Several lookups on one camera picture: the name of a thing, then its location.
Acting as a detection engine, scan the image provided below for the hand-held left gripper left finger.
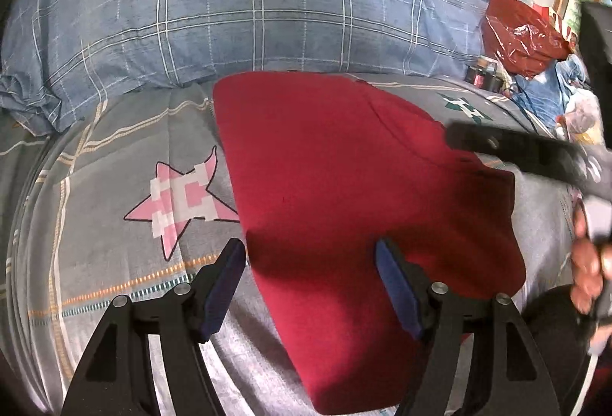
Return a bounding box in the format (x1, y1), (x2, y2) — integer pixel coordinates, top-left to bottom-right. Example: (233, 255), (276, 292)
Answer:
(60, 238), (247, 416)

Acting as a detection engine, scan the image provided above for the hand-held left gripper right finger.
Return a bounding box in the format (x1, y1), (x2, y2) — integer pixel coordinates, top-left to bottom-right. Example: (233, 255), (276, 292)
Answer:
(374, 237), (562, 416)

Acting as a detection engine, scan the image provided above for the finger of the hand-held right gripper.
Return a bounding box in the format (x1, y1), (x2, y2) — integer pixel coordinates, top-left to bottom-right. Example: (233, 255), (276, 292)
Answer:
(444, 122), (612, 202)

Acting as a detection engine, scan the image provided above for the red garment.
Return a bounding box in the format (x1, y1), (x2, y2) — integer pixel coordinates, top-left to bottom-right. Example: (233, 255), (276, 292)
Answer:
(212, 72), (527, 416)

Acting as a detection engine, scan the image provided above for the person's right hand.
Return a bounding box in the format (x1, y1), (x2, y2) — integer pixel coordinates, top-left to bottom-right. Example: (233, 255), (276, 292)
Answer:
(569, 201), (612, 316)

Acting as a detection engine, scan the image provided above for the blue denim cloth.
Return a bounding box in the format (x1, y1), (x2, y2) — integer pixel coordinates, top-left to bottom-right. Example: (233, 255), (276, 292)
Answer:
(516, 55), (592, 120)

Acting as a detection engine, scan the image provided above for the white plastic bag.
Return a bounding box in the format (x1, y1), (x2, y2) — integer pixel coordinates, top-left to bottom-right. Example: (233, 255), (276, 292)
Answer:
(557, 88), (603, 144)

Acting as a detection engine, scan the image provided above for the red plastic bag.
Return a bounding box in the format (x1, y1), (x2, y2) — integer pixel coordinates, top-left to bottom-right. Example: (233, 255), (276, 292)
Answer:
(480, 0), (581, 79)

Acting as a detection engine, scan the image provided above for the dark jar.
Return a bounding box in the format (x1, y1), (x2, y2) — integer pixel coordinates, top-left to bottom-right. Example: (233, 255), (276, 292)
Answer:
(466, 55), (504, 90)

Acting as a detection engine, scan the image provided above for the dark cloth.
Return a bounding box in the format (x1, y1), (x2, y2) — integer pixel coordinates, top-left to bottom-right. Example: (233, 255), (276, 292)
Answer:
(519, 284), (599, 416)

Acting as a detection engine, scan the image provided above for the grey printed bed sheet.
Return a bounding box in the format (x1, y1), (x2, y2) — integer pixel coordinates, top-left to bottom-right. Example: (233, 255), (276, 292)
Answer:
(0, 72), (612, 416)

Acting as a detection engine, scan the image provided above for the blue plaid pillow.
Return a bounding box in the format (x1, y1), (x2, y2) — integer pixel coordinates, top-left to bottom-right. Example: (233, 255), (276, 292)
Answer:
(0, 0), (527, 134)

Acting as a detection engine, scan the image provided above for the black cable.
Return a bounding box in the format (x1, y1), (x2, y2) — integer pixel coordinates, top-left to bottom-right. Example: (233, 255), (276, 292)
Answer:
(507, 81), (546, 134)

